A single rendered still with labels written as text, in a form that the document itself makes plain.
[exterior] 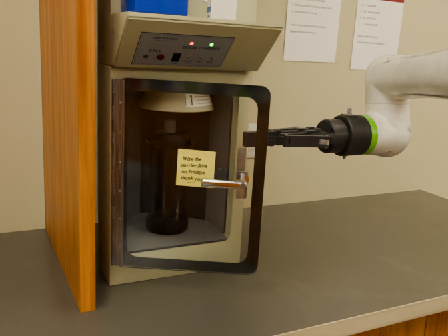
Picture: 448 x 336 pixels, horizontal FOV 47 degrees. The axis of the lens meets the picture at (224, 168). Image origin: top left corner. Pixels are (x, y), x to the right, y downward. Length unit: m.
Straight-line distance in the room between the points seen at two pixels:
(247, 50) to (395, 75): 0.32
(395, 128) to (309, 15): 0.67
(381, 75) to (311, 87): 0.62
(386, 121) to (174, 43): 0.51
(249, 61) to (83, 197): 0.44
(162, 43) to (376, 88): 0.50
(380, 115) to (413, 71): 0.16
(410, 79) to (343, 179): 0.91
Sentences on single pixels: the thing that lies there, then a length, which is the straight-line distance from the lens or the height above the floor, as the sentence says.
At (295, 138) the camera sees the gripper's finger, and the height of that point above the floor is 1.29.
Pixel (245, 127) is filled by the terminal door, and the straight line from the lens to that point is 1.02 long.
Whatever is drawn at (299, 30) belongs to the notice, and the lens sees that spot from 1.75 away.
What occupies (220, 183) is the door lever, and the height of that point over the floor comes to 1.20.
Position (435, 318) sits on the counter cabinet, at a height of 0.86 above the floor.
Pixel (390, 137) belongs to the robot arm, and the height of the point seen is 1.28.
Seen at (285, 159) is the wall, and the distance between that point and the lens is 1.78.
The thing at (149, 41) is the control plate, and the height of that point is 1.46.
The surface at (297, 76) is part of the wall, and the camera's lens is 1.76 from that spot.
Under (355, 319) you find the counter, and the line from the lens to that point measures 1.12.
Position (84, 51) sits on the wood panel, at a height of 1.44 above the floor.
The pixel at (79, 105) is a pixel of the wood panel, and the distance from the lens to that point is 0.95.
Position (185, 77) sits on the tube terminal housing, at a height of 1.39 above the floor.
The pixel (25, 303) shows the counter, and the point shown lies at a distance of 1.13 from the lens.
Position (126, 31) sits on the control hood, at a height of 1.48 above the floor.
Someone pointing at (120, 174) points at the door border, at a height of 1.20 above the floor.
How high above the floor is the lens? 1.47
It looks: 14 degrees down
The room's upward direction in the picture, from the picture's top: 3 degrees clockwise
